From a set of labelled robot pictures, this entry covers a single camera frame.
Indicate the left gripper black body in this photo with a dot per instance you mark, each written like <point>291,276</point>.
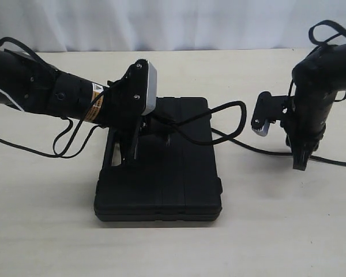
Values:
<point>126,125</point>

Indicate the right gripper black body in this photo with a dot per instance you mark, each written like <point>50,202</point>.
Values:
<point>303,120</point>

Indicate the black plastic tool case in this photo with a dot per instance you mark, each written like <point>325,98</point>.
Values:
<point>169,181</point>

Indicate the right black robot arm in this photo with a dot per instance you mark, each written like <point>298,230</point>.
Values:
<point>317,79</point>

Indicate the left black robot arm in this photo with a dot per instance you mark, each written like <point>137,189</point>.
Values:
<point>32,87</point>

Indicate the white curtain backdrop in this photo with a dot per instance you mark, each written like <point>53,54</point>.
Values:
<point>58,26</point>

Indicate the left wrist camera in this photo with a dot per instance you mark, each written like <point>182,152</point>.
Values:
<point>141,87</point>

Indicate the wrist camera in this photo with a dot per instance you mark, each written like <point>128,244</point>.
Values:
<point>260,122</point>
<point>141,87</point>

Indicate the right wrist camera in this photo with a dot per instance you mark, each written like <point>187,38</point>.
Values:
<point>260,122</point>

